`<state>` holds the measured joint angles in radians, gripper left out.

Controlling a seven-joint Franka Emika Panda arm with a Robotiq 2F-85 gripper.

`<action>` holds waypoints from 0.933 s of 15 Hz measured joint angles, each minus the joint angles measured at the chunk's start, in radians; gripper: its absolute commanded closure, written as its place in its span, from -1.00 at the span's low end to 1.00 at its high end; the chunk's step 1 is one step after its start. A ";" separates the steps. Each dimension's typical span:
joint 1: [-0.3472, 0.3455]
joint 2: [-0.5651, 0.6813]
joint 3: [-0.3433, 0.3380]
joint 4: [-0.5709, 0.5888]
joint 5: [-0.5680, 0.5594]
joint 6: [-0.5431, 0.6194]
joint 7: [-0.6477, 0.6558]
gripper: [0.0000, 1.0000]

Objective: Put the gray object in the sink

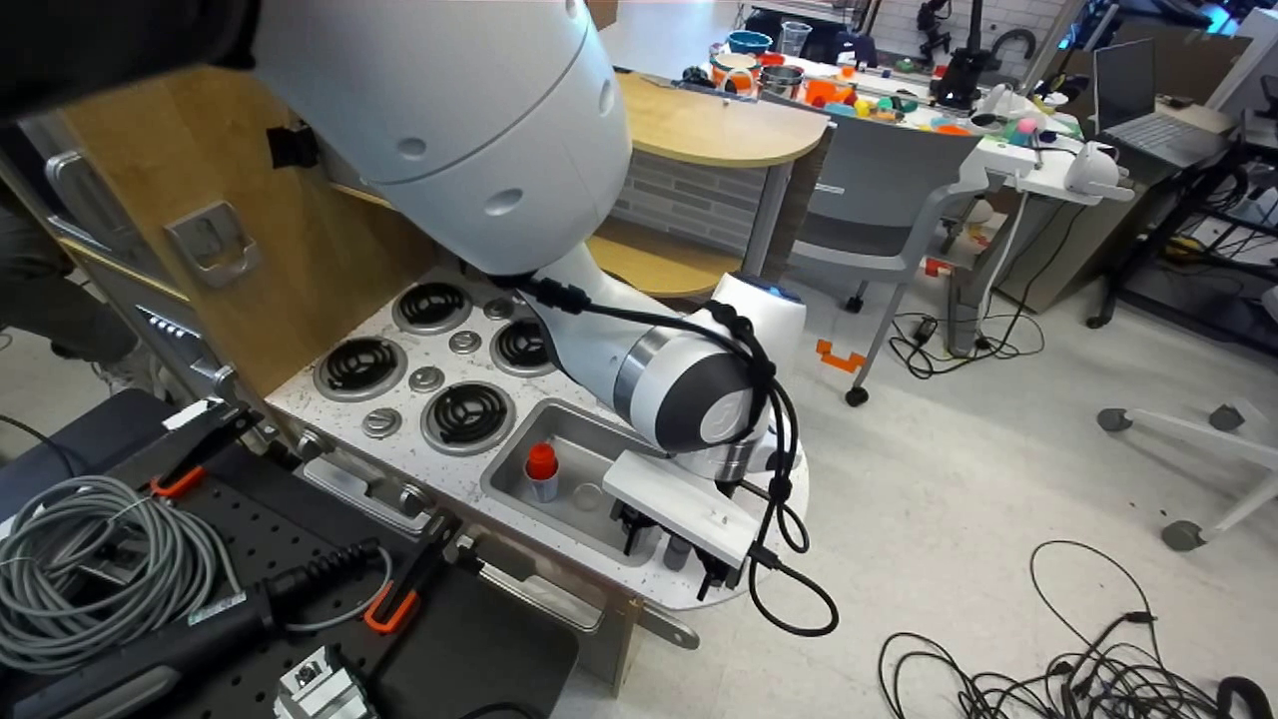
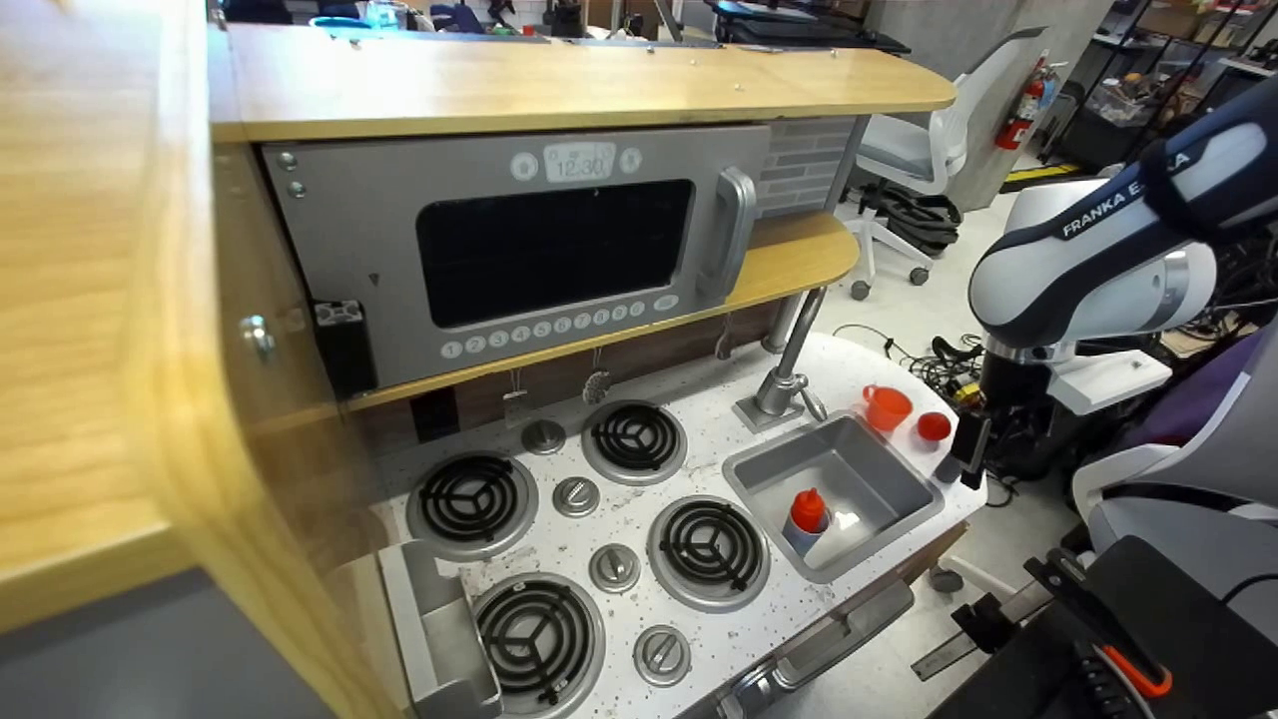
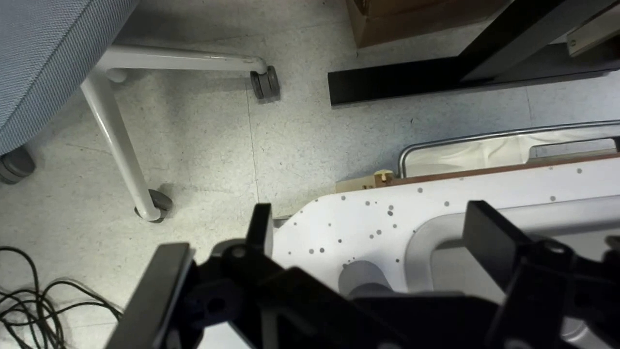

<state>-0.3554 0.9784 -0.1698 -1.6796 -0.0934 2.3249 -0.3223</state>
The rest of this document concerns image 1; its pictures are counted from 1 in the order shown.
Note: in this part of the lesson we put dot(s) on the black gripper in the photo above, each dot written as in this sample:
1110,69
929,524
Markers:
751,479

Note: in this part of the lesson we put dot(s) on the small gray cylinder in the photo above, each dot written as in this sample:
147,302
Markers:
675,555

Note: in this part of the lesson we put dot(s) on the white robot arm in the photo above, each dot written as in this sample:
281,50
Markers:
442,105

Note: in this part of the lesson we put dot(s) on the round sink drain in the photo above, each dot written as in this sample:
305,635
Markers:
590,501

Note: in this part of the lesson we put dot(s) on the silver sink basin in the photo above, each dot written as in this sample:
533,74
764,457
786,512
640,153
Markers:
573,460

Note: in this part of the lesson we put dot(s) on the orange floor object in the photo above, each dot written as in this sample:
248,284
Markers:
841,358

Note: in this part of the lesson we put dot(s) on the blue-gray cup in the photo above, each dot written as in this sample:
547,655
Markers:
545,492

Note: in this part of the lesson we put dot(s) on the black coil stove burner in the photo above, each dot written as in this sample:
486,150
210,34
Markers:
526,344
360,364
431,307
465,419

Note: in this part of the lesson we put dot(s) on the gray stove knob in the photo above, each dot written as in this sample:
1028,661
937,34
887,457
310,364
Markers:
465,343
501,307
423,379
381,421

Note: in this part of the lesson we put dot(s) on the gray chair with white legs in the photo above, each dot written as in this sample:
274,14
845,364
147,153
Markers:
881,182

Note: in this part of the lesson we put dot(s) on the round beige desk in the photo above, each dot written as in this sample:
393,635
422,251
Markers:
719,125

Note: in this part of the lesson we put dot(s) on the black perforated breadboard plate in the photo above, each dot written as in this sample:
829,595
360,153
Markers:
241,533

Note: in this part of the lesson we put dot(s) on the white cluttered table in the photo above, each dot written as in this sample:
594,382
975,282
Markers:
1052,174

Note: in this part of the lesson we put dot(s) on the white stand legs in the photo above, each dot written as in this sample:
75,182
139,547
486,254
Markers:
1201,435

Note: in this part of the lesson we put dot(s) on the silver square cabinet plate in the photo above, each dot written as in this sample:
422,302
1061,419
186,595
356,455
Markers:
210,243

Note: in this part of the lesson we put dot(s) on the black shelf rack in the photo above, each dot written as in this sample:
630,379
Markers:
1172,227

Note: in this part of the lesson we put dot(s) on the wooden cabinet panel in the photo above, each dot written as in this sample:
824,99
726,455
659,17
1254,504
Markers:
161,146

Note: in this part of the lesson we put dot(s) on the person in dark clothes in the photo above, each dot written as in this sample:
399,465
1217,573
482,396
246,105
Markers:
52,307

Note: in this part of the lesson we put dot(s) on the silver wrist camera bar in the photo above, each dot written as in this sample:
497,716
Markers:
680,504

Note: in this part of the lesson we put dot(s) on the silver corner bracket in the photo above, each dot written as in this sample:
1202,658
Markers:
321,684

